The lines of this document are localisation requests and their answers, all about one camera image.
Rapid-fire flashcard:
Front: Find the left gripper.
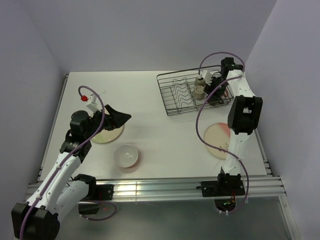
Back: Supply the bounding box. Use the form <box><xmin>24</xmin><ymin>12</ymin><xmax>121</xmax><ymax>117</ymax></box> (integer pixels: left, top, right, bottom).
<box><xmin>84</xmin><ymin>104</ymin><xmax>131</xmax><ymax>140</ymax></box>

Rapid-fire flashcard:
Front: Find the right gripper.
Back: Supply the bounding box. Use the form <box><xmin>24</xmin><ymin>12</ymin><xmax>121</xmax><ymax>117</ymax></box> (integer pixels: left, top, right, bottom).
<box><xmin>203</xmin><ymin>74</ymin><xmax>229</xmax><ymax>102</ymax></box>

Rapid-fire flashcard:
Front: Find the small beige speckled cup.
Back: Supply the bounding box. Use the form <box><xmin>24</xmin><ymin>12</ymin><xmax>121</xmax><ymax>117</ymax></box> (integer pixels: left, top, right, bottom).
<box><xmin>193</xmin><ymin>85</ymin><xmax>205</xmax><ymax>100</ymax></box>

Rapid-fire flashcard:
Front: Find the green and cream plate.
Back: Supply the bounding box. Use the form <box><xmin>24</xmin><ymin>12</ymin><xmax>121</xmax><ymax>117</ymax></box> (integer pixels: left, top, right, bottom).
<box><xmin>91</xmin><ymin>126</ymin><xmax>125</xmax><ymax>144</ymax></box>

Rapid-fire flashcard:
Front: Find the grey-green ceramic cup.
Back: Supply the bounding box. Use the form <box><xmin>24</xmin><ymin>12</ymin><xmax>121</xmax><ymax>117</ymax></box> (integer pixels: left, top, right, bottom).
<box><xmin>194</xmin><ymin>77</ymin><xmax>206</xmax><ymax>87</ymax></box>

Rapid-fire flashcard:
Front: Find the orange mug white inside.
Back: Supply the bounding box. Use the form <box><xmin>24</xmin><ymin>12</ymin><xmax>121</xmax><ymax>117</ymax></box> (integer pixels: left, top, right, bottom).
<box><xmin>223</xmin><ymin>89</ymin><xmax>229</xmax><ymax>98</ymax></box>

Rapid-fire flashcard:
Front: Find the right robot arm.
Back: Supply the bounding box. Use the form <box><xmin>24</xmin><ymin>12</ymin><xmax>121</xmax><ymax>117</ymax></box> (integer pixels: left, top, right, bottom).
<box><xmin>201</xmin><ymin>57</ymin><xmax>263</xmax><ymax>195</ymax></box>

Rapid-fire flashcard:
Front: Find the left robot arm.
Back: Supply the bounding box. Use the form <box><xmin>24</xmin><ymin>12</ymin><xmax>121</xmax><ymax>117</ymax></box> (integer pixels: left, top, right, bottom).
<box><xmin>11</xmin><ymin>105</ymin><xmax>131</xmax><ymax>240</ymax></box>

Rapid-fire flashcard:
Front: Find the pink and cream plate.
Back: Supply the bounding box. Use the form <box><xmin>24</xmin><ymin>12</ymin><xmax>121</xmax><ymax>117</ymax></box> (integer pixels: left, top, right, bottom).
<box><xmin>203</xmin><ymin>122</ymin><xmax>231</xmax><ymax>161</ymax></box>

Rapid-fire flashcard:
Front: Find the white bowl orange outside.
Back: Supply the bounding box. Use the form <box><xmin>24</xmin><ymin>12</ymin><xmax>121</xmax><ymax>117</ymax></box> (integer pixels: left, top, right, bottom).
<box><xmin>113</xmin><ymin>144</ymin><xmax>139</xmax><ymax>168</ymax></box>

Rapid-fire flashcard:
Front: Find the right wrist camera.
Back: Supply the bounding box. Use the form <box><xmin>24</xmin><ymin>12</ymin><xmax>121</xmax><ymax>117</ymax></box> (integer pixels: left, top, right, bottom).
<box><xmin>197</xmin><ymin>70</ymin><xmax>212</xmax><ymax>85</ymax></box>

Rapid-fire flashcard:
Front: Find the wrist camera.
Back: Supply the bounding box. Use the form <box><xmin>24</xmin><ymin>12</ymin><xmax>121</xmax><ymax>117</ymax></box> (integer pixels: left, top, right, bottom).
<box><xmin>80</xmin><ymin>93</ymin><xmax>101</xmax><ymax>113</ymax></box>
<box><xmin>197</xmin><ymin>70</ymin><xmax>212</xmax><ymax>85</ymax></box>

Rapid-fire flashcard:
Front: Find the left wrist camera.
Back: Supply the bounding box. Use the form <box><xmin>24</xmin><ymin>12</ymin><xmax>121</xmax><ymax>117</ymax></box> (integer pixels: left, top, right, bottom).
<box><xmin>80</xmin><ymin>93</ymin><xmax>101</xmax><ymax>113</ymax></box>

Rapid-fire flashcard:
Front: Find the black wire dish rack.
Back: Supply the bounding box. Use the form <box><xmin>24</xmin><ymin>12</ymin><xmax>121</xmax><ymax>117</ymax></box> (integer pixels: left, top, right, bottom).
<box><xmin>156</xmin><ymin>65</ymin><xmax>234</xmax><ymax>116</ymax></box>

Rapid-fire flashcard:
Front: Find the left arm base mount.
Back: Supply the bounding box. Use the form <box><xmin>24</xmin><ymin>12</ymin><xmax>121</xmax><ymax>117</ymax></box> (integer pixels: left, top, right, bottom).
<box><xmin>77</xmin><ymin>184</ymin><xmax>115</xmax><ymax>219</ymax></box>

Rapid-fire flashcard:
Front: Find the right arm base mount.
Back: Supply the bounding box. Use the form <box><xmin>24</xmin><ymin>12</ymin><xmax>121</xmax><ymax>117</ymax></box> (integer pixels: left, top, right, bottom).
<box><xmin>196</xmin><ymin>180</ymin><xmax>246</xmax><ymax>213</ymax></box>

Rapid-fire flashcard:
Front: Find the aluminium frame rail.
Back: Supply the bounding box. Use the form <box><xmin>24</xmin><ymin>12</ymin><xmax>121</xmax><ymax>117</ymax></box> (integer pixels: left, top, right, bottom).
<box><xmin>23</xmin><ymin>178</ymin><xmax>287</xmax><ymax>205</ymax></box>

